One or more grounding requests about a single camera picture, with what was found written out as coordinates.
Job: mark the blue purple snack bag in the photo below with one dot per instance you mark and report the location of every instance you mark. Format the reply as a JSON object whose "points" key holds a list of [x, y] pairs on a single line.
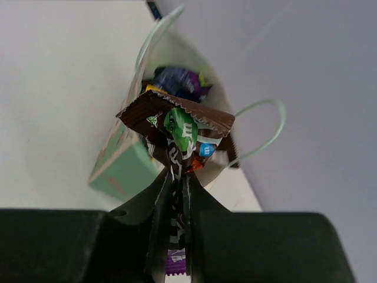
{"points": [[181, 82]]}

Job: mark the yellow snack bar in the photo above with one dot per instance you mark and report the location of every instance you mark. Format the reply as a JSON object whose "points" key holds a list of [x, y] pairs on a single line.
{"points": [[153, 88]]}

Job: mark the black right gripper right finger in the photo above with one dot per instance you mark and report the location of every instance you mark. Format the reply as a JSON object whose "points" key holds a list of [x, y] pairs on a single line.
{"points": [[265, 247]]}

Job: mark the dark purple candy bar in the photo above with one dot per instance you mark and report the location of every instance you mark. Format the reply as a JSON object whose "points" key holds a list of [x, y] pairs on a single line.
{"points": [[175, 211]]}

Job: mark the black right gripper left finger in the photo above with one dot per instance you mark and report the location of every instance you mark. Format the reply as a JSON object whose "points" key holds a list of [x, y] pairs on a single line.
{"points": [[127, 244]]}

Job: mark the green paper gift bag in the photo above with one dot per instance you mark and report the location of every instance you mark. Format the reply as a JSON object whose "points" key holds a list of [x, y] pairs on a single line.
{"points": [[124, 166]]}

